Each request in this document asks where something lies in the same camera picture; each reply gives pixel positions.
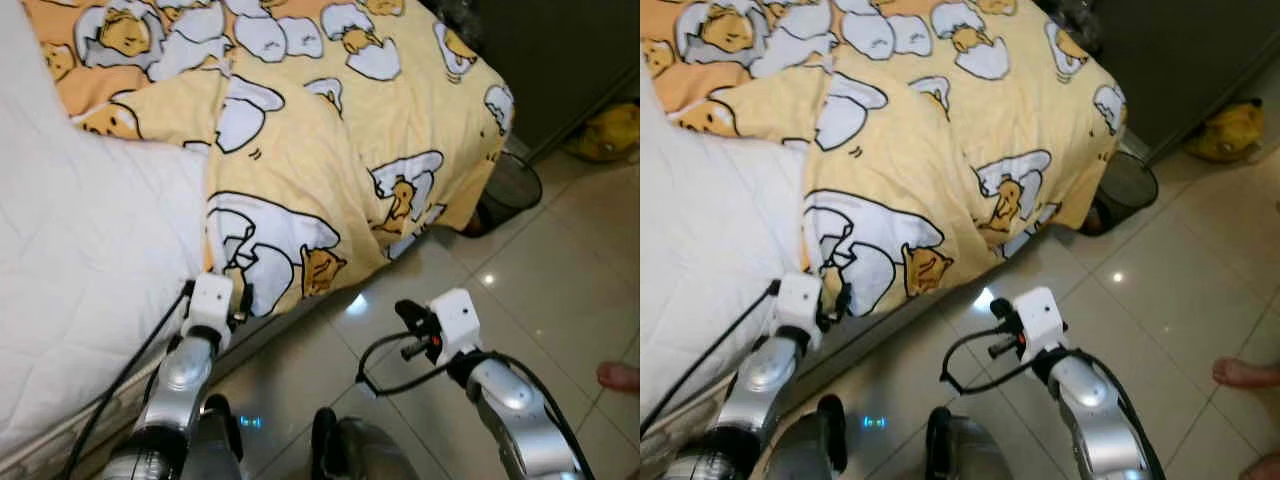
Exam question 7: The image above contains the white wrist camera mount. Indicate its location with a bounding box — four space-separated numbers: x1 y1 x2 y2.
428 288 483 366
775 272 826 353
1012 287 1066 363
182 272 236 351

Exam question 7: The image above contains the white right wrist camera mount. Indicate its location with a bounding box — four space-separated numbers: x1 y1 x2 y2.
1012 287 1066 363
428 288 483 366

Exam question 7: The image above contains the black mesh waste bin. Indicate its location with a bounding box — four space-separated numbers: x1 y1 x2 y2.
470 150 543 239
1080 150 1159 239

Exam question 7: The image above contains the robot right leg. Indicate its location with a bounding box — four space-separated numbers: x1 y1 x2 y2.
310 405 421 480
925 405 1011 480

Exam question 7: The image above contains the robot left leg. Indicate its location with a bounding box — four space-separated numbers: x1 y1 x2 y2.
175 393 246 480
770 393 849 480

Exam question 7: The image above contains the tall wooden wardrobe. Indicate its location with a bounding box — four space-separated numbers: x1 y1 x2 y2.
420 0 641 161
1035 0 1280 166

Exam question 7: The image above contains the robot leg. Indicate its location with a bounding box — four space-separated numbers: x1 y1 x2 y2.
310 405 421 480
175 393 246 480
770 393 849 480
925 405 1011 480

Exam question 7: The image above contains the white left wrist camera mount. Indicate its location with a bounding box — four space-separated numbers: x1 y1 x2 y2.
182 272 236 351
775 272 826 353

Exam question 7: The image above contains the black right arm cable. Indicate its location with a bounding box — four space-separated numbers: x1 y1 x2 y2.
938 325 1051 396
355 330 471 396

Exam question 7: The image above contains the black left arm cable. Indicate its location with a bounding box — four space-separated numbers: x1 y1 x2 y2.
60 280 196 480
640 280 783 441

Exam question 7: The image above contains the yellow plush toy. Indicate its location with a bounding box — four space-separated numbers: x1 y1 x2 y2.
1185 97 1266 164
565 100 641 164

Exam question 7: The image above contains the yellow cartoon print blanket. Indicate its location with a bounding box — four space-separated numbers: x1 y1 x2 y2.
640 0 1129 319
20 0 516 321

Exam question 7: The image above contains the white quilted mattress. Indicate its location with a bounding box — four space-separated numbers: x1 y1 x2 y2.
0 0 216 461
640 60 831 446

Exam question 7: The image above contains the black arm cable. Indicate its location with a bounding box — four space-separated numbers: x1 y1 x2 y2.
938 325 1051 396
355 330 471 396
60 280 196 480
640 280 783 441

